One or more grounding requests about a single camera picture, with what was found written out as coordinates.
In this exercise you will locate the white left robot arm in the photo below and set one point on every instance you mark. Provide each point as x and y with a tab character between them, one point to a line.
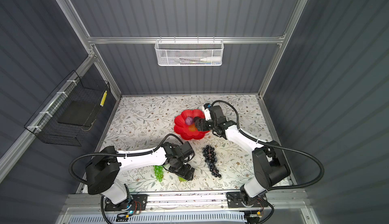
102	171

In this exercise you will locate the green custard apple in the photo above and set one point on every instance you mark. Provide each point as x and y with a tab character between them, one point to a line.
182	179

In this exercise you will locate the black wire basket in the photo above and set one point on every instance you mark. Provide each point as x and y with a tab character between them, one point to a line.
44	123

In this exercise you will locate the purple fig fruit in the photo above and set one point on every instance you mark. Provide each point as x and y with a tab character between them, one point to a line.
189	121

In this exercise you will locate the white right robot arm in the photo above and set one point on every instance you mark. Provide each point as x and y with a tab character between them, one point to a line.
269	162

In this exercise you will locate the red flower-shaped fruit bowl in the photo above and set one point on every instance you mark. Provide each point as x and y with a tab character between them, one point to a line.
184	125

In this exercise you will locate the white marker in basket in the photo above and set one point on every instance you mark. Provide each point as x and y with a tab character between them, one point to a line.
211	60

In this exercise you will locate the white wire mesh basket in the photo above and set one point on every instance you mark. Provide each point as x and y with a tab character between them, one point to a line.
187	54

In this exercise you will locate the dark purple grape bunch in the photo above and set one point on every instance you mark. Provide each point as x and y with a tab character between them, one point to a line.
210	159

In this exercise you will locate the black pad in basket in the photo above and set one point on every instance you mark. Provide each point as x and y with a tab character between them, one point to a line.
79	113

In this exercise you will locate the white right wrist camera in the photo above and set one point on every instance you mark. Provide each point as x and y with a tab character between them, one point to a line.
206	111

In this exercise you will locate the green grape bunch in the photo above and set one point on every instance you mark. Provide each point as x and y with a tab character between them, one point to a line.
159	173

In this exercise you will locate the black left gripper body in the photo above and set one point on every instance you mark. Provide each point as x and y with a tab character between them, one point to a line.
183	169

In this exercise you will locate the yellow tag on basket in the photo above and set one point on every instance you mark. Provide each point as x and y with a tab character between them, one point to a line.
103	98

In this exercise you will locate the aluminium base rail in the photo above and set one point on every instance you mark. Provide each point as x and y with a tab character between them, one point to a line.
195	207

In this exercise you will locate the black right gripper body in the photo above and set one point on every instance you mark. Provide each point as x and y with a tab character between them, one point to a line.
207	125

